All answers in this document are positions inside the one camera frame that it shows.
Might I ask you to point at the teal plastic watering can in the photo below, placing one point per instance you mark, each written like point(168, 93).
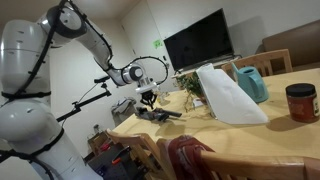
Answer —
point(253, 83)

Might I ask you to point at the black vacuum crevice tube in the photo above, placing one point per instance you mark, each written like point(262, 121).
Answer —
point(175, 114)

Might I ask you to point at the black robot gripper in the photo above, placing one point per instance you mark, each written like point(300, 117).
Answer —
point(148, 95)

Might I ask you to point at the dark red jar black lid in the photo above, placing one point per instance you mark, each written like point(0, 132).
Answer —
point(301, 106)

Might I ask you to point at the small wooden stool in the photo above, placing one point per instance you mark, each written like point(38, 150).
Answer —
point(98, 141)

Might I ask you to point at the black flat screen television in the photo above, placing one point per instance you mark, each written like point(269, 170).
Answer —
point(200, 40)

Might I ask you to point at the brown leather armchair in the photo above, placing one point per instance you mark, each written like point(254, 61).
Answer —
point(293, 40)

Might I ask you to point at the white paper bag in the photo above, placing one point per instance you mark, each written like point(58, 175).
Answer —
point(226, 96)

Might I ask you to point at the black equipment case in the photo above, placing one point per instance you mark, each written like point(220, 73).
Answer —
point(110, 166)

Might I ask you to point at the white paper napkin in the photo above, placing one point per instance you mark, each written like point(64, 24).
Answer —
point(198, 103)

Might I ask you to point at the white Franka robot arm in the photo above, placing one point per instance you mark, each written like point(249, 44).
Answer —
point(23, 50)

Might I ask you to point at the black stereo camera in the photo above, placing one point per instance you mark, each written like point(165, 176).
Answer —
point(101, 79)

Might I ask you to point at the red patterned cloth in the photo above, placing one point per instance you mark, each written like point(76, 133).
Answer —
point(186, 156)

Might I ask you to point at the grey cloth pile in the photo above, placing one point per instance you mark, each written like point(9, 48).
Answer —
point(123, 105)

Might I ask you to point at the green sticky note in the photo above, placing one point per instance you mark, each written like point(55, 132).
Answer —
point(157, 44)

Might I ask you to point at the black object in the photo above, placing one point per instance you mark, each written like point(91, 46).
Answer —
point(150, 114)

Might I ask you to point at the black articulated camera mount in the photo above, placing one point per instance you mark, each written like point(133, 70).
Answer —
point(83, 103)

